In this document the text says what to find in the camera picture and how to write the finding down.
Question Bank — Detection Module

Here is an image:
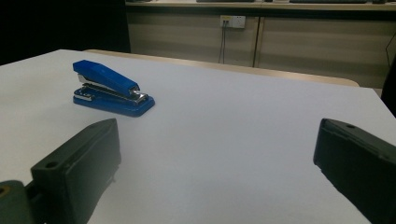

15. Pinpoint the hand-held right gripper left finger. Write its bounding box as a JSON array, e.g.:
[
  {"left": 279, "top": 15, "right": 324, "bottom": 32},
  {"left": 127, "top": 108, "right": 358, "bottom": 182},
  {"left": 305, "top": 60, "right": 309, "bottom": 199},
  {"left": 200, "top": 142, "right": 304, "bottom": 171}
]
[{"left": 30, "top": 118, "right": 122, "bottom": 224}]

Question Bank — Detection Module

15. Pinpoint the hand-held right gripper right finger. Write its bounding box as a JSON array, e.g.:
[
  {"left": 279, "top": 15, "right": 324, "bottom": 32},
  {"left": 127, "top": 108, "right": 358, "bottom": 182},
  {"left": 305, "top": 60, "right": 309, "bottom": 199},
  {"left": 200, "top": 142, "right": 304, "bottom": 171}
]
[{"left": 312, "top": 118, "right": 396, "bottom": 224}]

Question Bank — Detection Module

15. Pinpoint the blue stapler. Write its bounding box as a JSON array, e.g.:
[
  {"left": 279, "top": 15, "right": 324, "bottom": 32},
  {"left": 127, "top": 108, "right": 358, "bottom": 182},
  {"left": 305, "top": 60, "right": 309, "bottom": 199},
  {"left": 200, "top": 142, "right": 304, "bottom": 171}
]
[{"left": 72, "top": 59, "right": 156, "bottom": 119}]

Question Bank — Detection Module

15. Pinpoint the black curtain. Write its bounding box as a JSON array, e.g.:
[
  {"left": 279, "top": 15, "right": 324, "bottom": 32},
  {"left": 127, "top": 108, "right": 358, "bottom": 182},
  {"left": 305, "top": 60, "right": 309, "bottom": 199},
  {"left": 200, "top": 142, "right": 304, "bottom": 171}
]
[
  {"left": 380, "top": 55, "right": 396, "bottom": 118},
  {"left": 0, "top": 0, "right": 132, "bottom": 66}
]

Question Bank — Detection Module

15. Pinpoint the beige wooden cabinet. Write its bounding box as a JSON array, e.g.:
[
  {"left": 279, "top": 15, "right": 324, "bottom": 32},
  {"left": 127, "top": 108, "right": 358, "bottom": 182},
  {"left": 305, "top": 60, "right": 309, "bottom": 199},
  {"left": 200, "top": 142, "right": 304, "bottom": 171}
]
[{"left": 125, "top": 0, "right": 396, "bottom": 90}]

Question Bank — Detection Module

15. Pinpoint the white table cover sheet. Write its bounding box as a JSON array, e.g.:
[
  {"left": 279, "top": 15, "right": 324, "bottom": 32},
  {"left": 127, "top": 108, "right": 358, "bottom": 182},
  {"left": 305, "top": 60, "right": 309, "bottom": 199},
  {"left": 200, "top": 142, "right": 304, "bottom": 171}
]
[{"left": 0, "top": 49, "right": 396, "bottom": 224}]

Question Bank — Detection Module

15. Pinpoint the wooden table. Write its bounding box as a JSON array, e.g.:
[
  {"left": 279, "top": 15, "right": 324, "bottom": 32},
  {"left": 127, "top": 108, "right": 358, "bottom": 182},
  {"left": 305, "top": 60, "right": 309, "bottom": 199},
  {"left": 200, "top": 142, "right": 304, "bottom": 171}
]
[{"left": 84, "top": 49, "right": 361, "bottom": 88}]

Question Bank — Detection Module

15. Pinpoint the black power cable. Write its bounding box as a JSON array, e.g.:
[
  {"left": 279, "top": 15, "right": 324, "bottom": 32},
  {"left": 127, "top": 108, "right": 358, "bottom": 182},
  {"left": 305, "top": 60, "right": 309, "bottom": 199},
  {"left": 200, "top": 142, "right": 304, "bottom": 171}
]
[{"left": 218, "top": 21, "right": 225, "bottom": 64}]

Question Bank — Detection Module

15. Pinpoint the white wall outlet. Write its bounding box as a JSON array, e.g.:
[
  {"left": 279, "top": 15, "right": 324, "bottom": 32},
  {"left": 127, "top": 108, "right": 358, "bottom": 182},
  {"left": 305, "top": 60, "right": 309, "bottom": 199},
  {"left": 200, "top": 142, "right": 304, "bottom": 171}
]
[{"left": 219, "top": 14, "right": 247, "bottom": 30}]

